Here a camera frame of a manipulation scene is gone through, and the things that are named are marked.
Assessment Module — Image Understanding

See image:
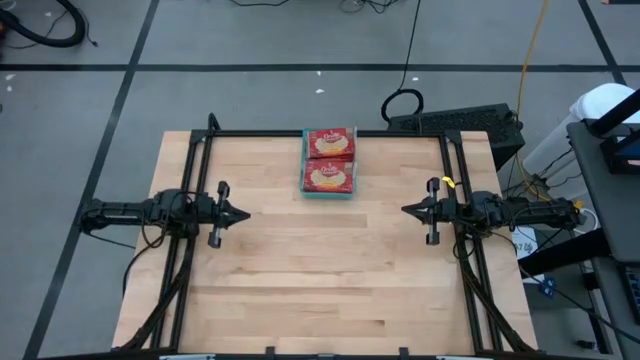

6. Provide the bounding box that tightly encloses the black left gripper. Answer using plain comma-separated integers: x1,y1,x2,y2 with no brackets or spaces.
197,180,251,249

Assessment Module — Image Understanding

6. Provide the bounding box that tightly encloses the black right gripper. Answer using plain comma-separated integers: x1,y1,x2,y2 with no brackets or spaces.
401,178,474,246

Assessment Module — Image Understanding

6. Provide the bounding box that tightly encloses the teal plastic basket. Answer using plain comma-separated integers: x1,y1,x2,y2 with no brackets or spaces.
298,127,359,201

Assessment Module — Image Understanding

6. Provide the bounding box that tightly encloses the black computer case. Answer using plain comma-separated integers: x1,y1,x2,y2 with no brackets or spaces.
387,103,526,171

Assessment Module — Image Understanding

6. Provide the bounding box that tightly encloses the white paper sheet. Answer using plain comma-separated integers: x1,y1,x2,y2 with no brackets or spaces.
510,227,539,272

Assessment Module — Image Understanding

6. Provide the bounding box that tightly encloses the dark grey desk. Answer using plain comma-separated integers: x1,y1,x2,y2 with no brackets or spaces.
566,119,640,266

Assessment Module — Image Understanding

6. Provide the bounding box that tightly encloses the white plastic bin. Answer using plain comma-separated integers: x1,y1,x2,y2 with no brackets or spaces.
522,82,636,176

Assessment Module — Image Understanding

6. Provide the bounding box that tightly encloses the thin black coiled cable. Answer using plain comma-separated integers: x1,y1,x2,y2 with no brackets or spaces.
380,0,425,125

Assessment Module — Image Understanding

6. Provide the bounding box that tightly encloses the yellow cable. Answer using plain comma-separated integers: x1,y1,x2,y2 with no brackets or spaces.
514,0,584,211

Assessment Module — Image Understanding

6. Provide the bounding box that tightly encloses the thick black hose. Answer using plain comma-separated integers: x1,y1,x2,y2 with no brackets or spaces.
0,0,87,49

